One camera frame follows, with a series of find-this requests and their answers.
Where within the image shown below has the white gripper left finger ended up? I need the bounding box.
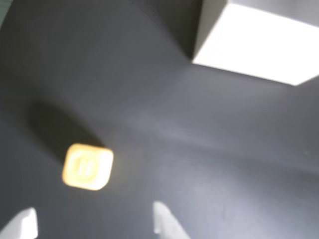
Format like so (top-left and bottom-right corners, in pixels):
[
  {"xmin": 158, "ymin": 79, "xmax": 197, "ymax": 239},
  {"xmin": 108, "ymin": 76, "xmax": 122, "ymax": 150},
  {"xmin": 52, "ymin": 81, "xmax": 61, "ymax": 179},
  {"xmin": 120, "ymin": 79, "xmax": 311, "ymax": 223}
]
[{"xmin": 0, "ymin": 207, "xmax": 39, "ymax": 239}]

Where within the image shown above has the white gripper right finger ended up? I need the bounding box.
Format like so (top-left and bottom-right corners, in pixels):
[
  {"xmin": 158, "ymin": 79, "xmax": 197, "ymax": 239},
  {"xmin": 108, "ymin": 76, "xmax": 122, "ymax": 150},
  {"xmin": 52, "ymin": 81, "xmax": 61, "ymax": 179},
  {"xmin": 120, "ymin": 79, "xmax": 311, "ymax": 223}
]
[{"xmin": 152, "ymin": 201, "xmax": 192, "ymax": 239}]

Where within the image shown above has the yellow cube block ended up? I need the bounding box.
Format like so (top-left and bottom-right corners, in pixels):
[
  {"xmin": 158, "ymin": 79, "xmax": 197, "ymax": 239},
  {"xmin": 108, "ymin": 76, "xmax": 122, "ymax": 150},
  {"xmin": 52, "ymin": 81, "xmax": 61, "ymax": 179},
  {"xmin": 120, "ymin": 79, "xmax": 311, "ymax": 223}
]
[{"xmin": 61, "ymin": 142, "xmax": 115, "ymax": 192}]

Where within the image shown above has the white open box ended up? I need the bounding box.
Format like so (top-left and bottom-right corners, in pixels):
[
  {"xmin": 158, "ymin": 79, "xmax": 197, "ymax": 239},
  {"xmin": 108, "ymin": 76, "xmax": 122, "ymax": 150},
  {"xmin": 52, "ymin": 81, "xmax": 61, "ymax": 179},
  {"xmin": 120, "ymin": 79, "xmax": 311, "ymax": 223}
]
[{"xmin": 191, "ymin": 0, "xmax": 319, "ymax": 87}]

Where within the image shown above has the black table mat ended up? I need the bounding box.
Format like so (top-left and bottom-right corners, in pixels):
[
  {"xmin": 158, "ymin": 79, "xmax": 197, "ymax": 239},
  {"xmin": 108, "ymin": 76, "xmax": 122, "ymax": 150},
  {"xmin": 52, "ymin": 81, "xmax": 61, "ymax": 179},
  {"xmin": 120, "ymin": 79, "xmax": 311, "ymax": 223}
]
[{"xmin": 0, "ymin": 0, "xmax": 319, "ymax": 239}]

